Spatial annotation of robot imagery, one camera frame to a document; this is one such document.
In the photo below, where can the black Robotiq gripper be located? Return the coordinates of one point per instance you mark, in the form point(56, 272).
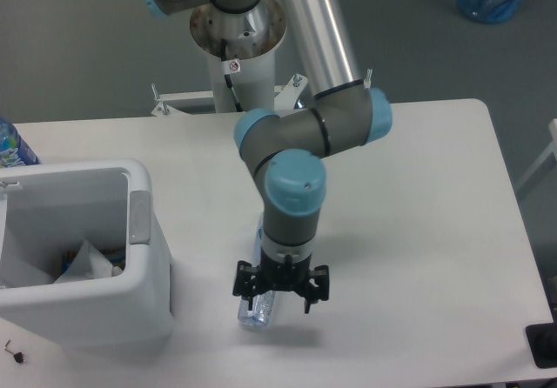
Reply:
point(311, 285)

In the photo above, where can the white plastic wrapper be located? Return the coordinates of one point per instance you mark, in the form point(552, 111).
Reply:
point(87, 264)

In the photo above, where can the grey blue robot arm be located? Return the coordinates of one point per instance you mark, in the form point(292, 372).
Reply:
point(285, 154)

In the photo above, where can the white plastic trash can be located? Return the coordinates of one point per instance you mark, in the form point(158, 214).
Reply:
point(84, 261)

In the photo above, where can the crushed clear plastic bottle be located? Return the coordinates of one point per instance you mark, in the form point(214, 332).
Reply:
point(259, 316)

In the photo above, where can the blue yellow snack packet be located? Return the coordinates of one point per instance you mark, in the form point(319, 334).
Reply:
point(116, 254)

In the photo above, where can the black device at table edge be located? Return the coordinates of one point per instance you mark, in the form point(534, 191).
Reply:
point(542, 341)

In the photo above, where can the blue labelled drink bottle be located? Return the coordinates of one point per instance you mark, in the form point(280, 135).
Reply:
point(14, 150)

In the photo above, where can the white furniture leg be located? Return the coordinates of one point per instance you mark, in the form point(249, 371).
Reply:
point(540, 167)

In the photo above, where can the white metal base frame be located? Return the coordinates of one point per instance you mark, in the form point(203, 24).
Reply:
point(286, 97)

